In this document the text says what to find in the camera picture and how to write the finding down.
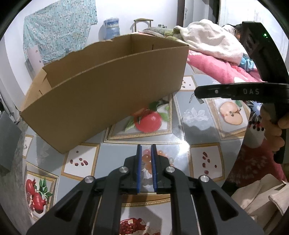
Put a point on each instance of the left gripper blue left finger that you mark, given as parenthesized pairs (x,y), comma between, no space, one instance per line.
(138,167)

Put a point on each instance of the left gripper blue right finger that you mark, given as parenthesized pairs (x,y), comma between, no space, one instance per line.
(153,166)

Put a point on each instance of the brown cardboard box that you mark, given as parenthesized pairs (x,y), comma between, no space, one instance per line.
(72,99)

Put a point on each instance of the person right hand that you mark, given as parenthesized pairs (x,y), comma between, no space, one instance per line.
(272,131)

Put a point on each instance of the pink floral quilt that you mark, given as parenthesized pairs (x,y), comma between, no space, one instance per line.
(222,71)

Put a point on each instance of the white fluffy blanket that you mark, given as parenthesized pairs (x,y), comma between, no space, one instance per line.
(211,39)

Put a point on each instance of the green plush toy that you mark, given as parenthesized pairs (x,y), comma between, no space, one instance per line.
(173,34)

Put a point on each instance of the blue water dispenser bottle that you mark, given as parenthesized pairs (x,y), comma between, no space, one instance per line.
(111,28)

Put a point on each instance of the wooden chair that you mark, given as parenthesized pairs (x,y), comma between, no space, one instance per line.
(141,23)

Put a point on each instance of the grey board on floor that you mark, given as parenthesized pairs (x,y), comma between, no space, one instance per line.
(10,135)

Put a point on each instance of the pink rolled mat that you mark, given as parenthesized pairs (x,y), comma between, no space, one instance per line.
(35,59)

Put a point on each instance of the teal patterned hanging cloth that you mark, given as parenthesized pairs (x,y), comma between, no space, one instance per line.
(58,29)

